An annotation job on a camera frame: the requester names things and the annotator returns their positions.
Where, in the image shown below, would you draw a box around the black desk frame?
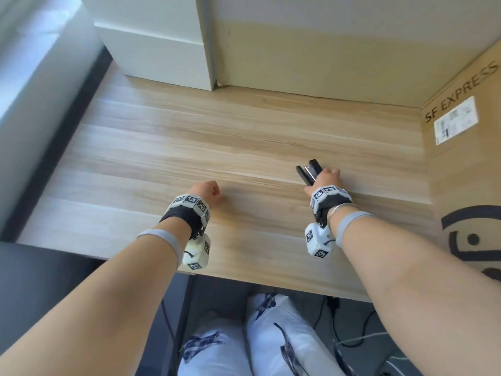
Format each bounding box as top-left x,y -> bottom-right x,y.
0,44 -> 118,243

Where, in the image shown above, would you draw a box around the white patterned trousers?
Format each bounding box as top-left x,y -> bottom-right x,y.
178,292 -> 355,376

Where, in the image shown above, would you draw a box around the black stapler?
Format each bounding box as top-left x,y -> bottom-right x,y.
295,159 -> 324,186

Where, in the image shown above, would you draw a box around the silver bracelet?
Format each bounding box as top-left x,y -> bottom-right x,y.
327,203 -> 363,222

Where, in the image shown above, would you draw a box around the right wrist marker band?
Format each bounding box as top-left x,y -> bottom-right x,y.
309,184 -> 354,228

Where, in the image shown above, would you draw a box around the brown cardboard box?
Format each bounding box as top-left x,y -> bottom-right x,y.
419,34 -> 501,285

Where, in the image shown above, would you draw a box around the white window sill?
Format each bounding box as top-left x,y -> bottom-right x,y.
0,0 -> 97,231

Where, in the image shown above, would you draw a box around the white box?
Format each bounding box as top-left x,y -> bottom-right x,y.
78,0 -> 218,92

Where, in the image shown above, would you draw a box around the left wrist marker band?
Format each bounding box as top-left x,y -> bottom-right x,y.
159,194 -> 211,236

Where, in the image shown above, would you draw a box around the person's left hand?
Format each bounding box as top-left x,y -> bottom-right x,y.
189,180 -> 222,208

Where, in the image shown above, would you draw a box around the person's left forearm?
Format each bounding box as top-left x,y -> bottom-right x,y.
0,215 -> 193,376

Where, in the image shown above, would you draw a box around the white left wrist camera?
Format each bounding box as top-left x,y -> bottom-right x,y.
181,233 -> 212,271

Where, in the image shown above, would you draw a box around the white cable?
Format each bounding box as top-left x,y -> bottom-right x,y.
336,332 -> 393,348

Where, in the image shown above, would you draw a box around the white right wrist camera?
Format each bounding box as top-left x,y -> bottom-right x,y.
305,222 -> 337,260

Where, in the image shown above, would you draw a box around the person's right hand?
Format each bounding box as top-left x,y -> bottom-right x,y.
304,167 -> 342,197

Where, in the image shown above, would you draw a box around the white shipping label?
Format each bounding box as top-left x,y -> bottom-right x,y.
434,96 -> 479,145

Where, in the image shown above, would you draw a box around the black cable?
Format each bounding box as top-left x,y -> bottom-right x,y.
325,297 -> 377,346

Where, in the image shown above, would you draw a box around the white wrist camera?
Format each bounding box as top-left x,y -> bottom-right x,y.
305,222 -> 337,260
181,233 -> 212,271

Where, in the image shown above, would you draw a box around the person's right forearm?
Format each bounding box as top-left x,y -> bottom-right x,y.
328,207 -> 501,376

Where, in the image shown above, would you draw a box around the wrist marker band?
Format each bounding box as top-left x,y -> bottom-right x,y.
309,184 -> 354,228
159,194 -> 211,236

